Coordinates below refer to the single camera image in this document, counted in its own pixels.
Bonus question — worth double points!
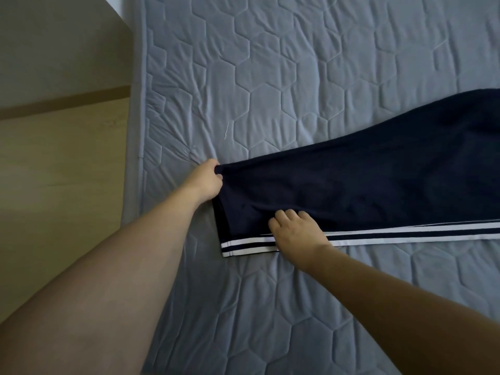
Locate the person's left hand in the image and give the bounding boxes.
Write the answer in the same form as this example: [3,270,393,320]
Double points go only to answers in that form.
[183,158,224,205]

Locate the person's right hand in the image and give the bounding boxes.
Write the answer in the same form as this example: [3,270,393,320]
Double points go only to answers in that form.
[268,209,333,273]

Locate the navy white-striped track pants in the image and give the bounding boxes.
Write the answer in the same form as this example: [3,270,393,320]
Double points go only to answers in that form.
[212,88,500,258]

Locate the person's right forearm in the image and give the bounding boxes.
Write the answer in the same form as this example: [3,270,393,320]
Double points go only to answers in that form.
[308,245,500,375]

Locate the person's left forearm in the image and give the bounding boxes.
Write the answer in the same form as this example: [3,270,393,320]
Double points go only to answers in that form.
[0,186,201,375]

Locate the grey quilted mattress cover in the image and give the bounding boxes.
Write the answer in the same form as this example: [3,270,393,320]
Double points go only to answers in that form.
[121,0,500,375]

